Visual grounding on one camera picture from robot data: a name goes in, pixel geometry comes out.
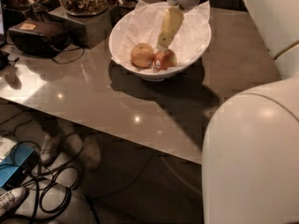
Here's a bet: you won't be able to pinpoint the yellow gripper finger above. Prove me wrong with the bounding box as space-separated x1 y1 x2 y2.
157 6 184 50

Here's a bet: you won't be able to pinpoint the red apple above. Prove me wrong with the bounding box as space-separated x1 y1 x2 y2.
153 49 178 71

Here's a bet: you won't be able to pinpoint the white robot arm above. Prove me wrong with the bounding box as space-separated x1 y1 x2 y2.
202 0 299 224

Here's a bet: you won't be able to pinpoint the white ceramic bowl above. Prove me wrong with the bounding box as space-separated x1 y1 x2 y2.
108 1 212 82

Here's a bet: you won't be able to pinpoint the yellowish apple left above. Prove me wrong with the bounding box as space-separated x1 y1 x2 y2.
131 43 154 68

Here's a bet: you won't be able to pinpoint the white paper liner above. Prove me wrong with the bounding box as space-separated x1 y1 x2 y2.
110 0 211 74

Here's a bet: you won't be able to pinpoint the dark cup with scoop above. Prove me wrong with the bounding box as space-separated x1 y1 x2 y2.
107 0 139 17

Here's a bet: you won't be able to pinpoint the black device with label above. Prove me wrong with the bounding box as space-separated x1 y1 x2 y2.
8 19 70 58

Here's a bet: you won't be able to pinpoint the white sneaker under table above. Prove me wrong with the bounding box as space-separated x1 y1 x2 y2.
40 133 62 166

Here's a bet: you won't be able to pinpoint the blue box on floor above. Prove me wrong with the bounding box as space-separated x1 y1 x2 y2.
0 144 38 190

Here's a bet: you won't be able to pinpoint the white sneaker bottom left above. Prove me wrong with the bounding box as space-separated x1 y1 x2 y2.
0 187 27 217

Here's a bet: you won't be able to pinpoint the dark grey pedestal box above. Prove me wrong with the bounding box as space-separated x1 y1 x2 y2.
49 7 112 49

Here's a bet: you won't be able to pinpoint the black floor cables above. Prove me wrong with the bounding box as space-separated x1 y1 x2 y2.
0 115 94 224

